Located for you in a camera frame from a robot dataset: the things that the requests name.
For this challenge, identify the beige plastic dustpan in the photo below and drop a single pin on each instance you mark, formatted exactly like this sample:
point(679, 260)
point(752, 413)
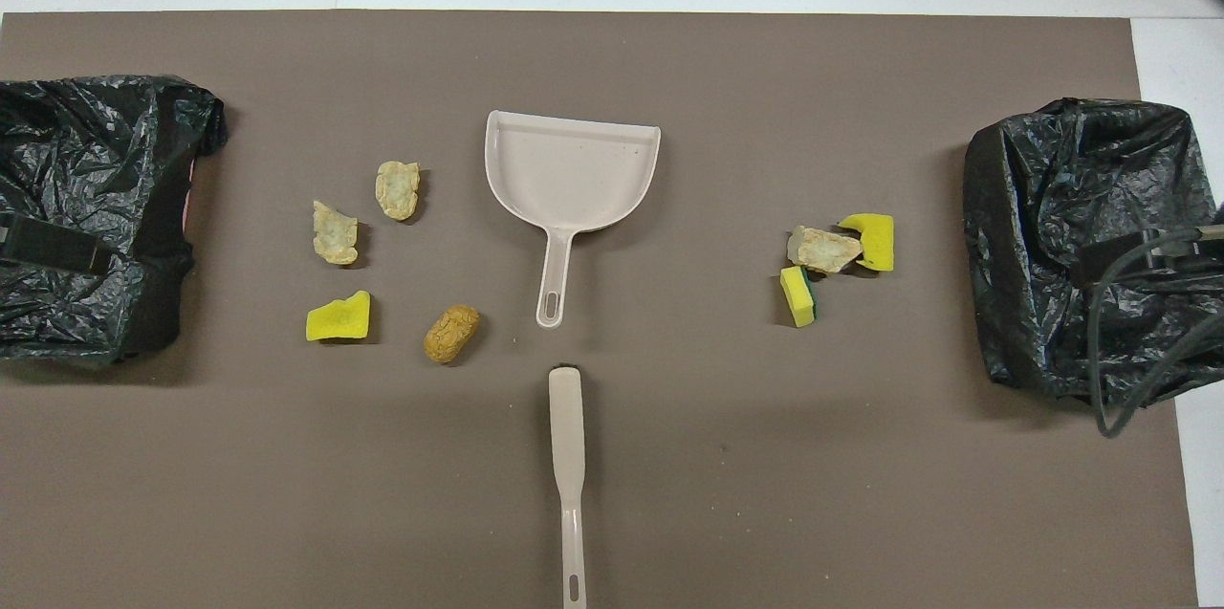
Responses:
point(574, 169)

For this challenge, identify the whitish angular foam chunk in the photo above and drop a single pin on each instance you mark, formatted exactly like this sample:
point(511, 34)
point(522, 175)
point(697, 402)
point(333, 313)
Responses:
point(824, 250)

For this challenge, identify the pale bread chunk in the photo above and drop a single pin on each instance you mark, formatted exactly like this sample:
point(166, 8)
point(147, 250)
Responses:
point(335, 234)

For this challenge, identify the crusty bread chunk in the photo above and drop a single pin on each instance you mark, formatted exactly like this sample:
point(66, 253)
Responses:
point(397, 190)

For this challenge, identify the brown bread-like lump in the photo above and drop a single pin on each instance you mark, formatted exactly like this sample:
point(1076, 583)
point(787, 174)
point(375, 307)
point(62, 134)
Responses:
point(451, 335)

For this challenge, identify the bin lined with black bag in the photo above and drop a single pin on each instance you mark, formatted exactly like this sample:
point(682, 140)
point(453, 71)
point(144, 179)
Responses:
point(76, 150)
point(1052, 188)

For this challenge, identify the notched yellow sponge piece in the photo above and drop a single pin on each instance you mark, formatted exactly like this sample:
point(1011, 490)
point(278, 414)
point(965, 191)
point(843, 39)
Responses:
point(878, 246)

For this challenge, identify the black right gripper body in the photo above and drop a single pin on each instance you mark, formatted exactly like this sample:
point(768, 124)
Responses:
point(1114, 263)

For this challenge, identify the yellow sponge with green pad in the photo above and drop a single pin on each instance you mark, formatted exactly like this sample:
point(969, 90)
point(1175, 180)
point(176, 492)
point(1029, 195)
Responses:
point(796, 298)

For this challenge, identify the brown table mat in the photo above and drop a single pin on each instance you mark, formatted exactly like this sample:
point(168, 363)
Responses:
point(669, 446)

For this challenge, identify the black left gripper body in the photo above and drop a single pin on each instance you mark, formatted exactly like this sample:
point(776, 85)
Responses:
point(48, 241)

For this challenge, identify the beige hand brush black bristles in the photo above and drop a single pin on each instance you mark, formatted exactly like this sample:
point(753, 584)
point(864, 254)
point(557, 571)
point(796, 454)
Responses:
point(566, 427)

